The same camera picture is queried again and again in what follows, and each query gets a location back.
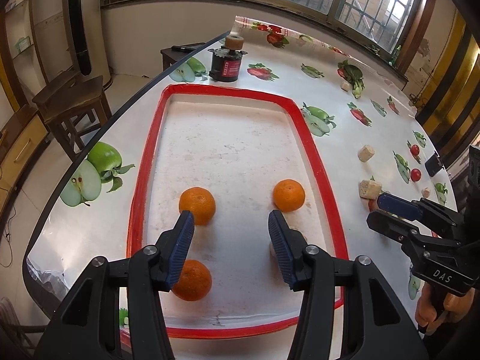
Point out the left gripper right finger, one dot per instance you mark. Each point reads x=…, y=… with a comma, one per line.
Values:
x=312, y=271

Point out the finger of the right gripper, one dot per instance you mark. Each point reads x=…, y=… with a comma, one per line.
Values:
x=400, y=207
x=391, y=227

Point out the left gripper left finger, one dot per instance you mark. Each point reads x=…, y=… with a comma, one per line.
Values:
x=153, y=269

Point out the orange tangerine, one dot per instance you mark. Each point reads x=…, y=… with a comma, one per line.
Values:
x=288, y=195
x=200, y=202
x=195, y=281

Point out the red cherry tomato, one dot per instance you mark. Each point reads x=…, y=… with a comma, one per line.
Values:
x=372, y=205

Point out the round brown bread ball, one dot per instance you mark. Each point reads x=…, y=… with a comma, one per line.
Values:
x=299, y=239

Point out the right hand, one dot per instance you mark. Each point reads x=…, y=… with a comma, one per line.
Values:
x=429, y=315

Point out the small beige cork piece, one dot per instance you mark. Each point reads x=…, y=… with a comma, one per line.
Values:
x=426, y=192

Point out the black cylindrical motor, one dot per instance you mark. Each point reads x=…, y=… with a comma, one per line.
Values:
x=434, y=164

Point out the fruit print tablecloth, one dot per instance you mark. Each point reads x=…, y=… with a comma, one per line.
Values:
x=85, y=218

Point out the red rimmed white tray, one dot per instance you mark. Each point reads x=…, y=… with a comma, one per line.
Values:
x=238, y=144

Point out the small beige cork block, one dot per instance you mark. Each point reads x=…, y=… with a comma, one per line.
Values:
x=346, y=86

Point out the wooden stool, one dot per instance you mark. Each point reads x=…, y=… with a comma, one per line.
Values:
x=72, y=107

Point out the wooden cabinet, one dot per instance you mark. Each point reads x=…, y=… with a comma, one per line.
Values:
x=21, y=138

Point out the small dark side table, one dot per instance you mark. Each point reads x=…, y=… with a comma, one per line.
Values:
x=170, y=57

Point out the black red motor jar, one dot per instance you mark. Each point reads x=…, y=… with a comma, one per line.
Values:
x=226, y=60

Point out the black remote control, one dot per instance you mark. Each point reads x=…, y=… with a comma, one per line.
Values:
x=186, y=49

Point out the beige tower air conditioner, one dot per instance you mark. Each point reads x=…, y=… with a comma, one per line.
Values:
x=84, y=31

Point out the wall shelf unit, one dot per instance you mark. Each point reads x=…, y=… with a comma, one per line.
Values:
x=22, y=73

